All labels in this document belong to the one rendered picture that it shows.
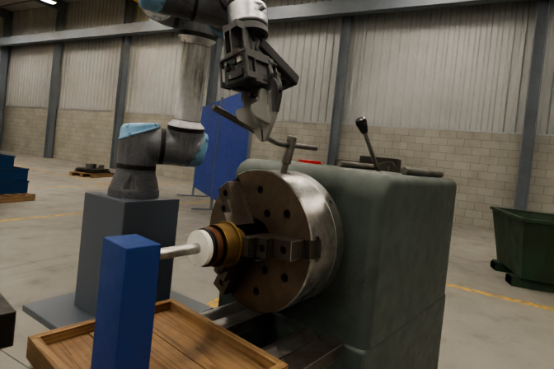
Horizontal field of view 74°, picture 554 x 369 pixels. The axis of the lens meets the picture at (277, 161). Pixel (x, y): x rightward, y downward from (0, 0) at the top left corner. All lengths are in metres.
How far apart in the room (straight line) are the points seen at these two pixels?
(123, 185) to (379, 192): 0.73
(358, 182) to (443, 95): 10.23
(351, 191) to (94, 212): 0.76
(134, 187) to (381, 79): 10.55
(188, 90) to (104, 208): 0.43
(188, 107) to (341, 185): 0.56
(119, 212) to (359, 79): 10.72
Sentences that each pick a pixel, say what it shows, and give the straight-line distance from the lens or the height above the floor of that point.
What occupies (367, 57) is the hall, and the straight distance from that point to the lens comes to 11.71.
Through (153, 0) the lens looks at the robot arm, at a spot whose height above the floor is 1.54.
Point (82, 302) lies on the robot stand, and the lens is 1.33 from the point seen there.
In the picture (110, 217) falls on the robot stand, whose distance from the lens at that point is 1.16.
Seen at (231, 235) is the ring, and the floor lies 1.11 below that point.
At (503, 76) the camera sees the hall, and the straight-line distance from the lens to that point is 11.13.
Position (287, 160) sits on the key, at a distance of 0.82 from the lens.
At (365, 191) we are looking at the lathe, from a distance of 0.85.
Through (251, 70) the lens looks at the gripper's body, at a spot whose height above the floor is 1.41.
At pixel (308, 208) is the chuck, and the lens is 0.76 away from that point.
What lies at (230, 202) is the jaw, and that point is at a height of 1.16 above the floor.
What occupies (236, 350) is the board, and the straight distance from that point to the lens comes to 0.82.
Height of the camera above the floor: 1.27
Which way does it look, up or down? 1 degrees down
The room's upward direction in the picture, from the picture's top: 6 degrees clockwise
